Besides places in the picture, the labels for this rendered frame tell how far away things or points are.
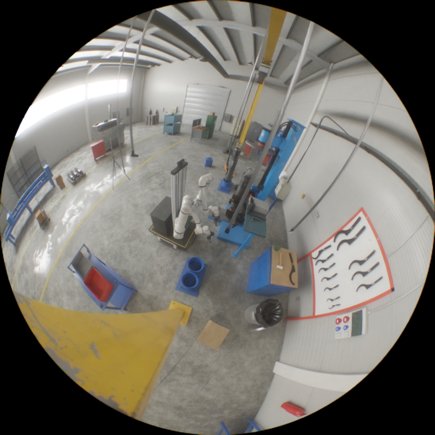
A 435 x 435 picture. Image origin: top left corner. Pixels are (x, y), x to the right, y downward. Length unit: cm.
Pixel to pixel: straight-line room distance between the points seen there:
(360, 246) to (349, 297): 80
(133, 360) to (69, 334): 9
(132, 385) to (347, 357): 254
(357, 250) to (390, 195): 105
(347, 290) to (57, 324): 259
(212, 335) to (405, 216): 338
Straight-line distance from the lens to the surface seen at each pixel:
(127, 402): 15
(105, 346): 23
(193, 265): 260
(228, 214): 294
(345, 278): 254
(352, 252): 256
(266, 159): 243
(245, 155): 251
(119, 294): 270
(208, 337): 242
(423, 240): 235
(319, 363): 287
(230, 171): 405
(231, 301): 277
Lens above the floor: 262
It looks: 48 degrees down
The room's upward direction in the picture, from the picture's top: 19 degrees clockwise
